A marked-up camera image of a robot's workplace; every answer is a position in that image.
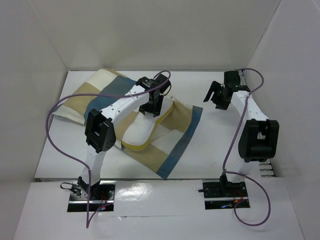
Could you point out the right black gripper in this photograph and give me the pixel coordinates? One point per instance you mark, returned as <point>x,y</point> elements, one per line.
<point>219,95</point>

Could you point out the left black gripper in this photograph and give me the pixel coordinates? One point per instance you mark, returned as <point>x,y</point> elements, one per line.
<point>155,110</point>

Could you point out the white pillow yellow edge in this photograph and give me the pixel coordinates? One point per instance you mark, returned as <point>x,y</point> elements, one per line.
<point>138,134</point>

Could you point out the blue beige checked pillowcase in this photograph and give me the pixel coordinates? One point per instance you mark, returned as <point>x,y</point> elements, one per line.
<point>167,143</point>

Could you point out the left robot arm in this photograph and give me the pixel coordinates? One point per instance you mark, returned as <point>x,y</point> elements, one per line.
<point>147,97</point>

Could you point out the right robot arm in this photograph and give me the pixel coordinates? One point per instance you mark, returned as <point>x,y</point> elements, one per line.
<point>256,135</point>

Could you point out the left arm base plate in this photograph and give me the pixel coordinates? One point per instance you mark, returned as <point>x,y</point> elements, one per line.
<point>101,200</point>

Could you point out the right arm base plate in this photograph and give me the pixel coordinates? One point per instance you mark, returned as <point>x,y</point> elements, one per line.
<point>217,197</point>

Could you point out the aluminium rail front edge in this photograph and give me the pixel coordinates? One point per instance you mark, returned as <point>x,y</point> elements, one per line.
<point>37,179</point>

